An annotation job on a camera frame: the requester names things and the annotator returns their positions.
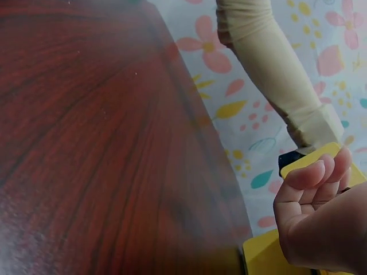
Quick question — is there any person's left forearm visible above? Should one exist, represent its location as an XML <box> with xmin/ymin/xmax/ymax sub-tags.
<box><xmin>215</xmin><ymin>0</ymin><xmax>345</xmax><ymax>150</ymax></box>

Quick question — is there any person's right hand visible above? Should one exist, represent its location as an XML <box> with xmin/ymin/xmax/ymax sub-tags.
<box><xmin>273</xmin><ymin>146</ymin><xmax>367</xmax><ymax>275</ymax></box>

